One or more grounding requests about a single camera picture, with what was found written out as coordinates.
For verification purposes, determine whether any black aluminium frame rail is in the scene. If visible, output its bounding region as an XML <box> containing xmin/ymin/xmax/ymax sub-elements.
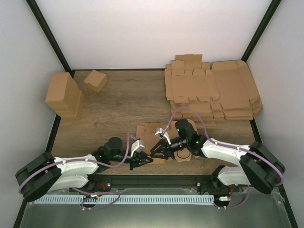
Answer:
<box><xmin>86</xmin><ymin>174</ymin><xmax>229</xmax><ymax>191</ymax></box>

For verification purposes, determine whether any right black frame post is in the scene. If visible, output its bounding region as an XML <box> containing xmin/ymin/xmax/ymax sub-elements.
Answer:
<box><xmin>241</xmin><ymin>0</ymin><xmax>281</xmax><ymax>62</ymax></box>

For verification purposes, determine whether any black frame post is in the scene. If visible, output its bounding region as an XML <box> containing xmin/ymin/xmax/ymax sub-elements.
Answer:
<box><xmin>241</xmin><ymin>0</ymin><xmax>281</xmax><ymax>62</ymax></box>
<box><xmin>26</xmin><ymin>0</ymin><xmax>72</xmax><ymax>73</ymax></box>

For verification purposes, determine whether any low folded cardboard box stack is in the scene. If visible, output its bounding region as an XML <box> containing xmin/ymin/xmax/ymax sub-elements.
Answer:
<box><xmin>54</xmin><ymin>90</ymin><xmax>84</xmax><ymax>121</ymax></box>

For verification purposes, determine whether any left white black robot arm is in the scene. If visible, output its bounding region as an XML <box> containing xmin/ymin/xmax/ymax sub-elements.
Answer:
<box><xmin>15</xmin><ymin>137</ymin><xmax>153</xmax><ymax>202</ymax></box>

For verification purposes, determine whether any small folded cardboard box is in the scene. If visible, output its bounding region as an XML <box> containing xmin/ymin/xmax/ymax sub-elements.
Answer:
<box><xmin>83</xmin><ymin>70</ymin><xmax>108</xmax><ymax>93</ymax></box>

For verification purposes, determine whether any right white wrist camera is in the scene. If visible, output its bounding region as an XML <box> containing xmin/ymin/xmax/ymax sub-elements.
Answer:
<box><xmin>155</xmin><ymin>127</ymin><xmax>171</xmax><ymax>145</ymax></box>

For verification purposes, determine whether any stack of flat cardboard blanks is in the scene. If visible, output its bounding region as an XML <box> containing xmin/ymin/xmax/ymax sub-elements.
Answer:
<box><xmin>164</xmin><ymin>54</ymin><xmax>224</xmax><ymax>128</ymax></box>

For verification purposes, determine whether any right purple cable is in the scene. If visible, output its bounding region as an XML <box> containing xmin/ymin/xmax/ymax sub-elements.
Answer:
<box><xmin>163</xmin><ymin>106</ymin><xmax>285</xmax><ymax>210</ymax></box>

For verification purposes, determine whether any purple cable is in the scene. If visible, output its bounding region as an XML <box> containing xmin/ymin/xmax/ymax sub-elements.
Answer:
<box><xmin>163</xmin><ymin>106</ymin><xmax>285</xmax><ymax>210</ymax></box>
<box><xmin>18</xmin><ymin>133</ymin><xmax>138</xmax><ymax>211</ymax></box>

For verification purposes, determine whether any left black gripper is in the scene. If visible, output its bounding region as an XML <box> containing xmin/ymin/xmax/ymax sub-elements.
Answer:
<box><xmin>110</xmin><ymin>150</ymin><xmax>154</xmax><ymax>171</ymax></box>

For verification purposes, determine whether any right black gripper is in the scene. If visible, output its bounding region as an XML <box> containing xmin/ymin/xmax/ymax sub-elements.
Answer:
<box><xmin>151</xmin><ymin>136</ymin><xmax>189</xmax><ymax>160</ymax></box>

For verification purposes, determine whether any left black frame post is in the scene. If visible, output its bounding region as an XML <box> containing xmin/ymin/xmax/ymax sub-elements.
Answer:
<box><xmin>26</xmin><ymin>0</ymin><xmax>72</xmax><ymax>73</ymax></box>

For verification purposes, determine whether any light blue slotted cable duct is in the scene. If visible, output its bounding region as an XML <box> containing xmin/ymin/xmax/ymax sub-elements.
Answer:
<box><xmin>34</xmin><ymin>195</ymin><xmax>214</xmax><ymax>205</ymax></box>

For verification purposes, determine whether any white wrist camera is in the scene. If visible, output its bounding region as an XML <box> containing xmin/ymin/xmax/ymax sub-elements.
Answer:
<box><xmin>155</xmin><ymin>127</ymin><xmax>171</xmax><ymax>145</ymax></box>
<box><xmin>130</xmin><ymin>139</ymin><xmax>145</xmax><ymax>157</ymax></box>

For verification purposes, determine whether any grey metal base plate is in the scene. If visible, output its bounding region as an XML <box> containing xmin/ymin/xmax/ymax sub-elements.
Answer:
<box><xmin>20</xmin><ymin>189</ymin><xmax>293</xmax><ymax>228</ymax></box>

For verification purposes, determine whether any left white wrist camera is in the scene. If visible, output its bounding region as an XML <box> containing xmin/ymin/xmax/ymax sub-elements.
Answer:
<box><xmin>130</xmin><ymin>139</ymin><xmax>145</xmax><ymax>157</ymax></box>

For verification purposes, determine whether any tall folded cardboard box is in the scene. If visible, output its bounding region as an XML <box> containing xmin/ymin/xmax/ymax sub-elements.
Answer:
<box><xmin>45</xmin><ymin>73</ymin><xmax>80</xmax><ymax>110</ymax></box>

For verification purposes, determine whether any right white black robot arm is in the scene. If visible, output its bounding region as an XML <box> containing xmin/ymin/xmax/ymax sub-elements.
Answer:
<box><xmin>150</xmin><ymin>119</ymin><xmax>285</xmax><ymax>194</ymax></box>

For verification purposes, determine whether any large flat cardboard blanks stack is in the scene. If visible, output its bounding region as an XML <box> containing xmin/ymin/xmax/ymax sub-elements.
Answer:
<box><xmin>211</xmin><ymin>60</ymin><xmax>263</xmax><ymax>120</ymax></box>

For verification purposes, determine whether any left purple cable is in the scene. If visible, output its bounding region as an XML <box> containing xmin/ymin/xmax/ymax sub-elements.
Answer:
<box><xmin>18</xmin><ymin>133</ymin><xmax>138</xmax><ymax>211</ymax></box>

